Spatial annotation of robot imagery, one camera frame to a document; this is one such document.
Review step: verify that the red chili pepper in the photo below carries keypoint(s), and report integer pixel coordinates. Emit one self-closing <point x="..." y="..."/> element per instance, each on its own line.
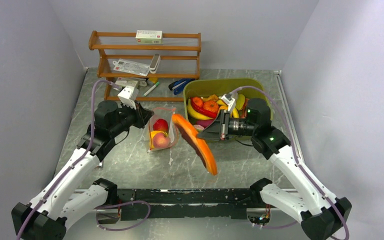
<point x="202" y="111"/>

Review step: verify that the papaya slice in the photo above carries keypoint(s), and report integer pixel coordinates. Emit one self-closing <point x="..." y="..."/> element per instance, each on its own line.
<point x="190" y="134"/>

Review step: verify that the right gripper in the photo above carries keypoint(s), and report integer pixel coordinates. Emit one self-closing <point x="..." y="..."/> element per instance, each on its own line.
<point x="218" y="130"/>

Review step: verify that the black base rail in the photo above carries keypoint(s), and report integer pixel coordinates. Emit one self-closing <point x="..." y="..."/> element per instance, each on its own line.
<point x="234" y="203"/>

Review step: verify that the white marker pen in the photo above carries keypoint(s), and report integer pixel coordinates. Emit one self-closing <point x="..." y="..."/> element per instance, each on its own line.
<point x="151" y="89"/>

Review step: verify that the orange mini pumpkin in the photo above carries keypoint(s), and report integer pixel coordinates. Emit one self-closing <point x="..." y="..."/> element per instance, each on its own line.
<point x="211" y="106"/>

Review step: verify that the wooden shelf rack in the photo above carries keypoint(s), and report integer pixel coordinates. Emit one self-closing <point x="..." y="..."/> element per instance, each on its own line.
<point x="179" y="54"/>

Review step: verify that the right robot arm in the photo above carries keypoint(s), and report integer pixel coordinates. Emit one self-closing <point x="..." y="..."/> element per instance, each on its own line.
<point x="318" y="211"/>

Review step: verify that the pink peach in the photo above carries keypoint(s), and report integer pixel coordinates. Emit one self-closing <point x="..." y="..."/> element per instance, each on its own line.
<point x="161" y="141"/>

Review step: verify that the clear zip top bag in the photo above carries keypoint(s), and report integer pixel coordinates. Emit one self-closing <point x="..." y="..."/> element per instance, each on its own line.
<point x="165" y="113"/>

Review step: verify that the yellow banana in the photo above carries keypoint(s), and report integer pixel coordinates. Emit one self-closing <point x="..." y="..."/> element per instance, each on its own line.
<point x="194" y="114"/>
<point x="223" y="106"/>

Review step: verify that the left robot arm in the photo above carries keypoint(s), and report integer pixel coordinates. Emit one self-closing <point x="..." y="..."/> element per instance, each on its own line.
<point x="51" y="213"/>

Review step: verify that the olive green plastic bin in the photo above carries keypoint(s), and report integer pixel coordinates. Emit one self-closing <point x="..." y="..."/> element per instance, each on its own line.
<point x="218" y="87"/>

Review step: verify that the purple sweet potato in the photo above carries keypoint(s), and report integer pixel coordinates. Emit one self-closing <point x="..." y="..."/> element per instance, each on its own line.
<point x="204" y="123"/>

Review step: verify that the white red box on shelf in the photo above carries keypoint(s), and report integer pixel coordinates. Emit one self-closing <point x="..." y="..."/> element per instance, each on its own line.
<point x="150" y="37"/>

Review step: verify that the white box lower shelf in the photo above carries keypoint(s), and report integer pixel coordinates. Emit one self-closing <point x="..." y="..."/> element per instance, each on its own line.
<point x="127" y="82"/>

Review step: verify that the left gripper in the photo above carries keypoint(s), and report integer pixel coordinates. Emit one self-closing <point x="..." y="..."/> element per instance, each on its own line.
<point x="144" y="114"/>

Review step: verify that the white case on shelf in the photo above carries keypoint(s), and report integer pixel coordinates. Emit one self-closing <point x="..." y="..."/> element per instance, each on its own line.
<point x="154" y="64"/>

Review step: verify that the red pomegranate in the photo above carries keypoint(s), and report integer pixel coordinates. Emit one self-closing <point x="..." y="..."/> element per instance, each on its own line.
<point x="161" y="125"/>

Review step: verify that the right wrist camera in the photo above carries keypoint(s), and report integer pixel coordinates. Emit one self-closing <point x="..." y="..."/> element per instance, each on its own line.
<point x="230" y="99"/>

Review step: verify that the packaged item on shelf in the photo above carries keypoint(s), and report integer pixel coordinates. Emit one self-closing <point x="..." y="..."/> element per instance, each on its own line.
<point x="131" y="67"/>

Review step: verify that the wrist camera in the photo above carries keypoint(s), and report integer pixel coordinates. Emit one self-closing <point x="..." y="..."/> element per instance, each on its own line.
<point x="128" y="96"/>
<point x="230" y="99"/>

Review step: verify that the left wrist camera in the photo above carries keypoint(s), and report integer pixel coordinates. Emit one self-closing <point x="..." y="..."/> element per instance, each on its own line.
<point x="128" y="96"/>

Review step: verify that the small orange tangerine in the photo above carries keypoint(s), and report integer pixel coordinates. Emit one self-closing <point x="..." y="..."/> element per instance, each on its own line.
<point x="197" y="101"/>

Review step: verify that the blue stapler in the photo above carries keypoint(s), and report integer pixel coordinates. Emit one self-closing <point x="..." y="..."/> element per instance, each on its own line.
<point x="178" y="86"/>

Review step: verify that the yellow green starfruit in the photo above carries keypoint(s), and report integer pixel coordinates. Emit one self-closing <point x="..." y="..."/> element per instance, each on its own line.
<point x="240" y="101"/>

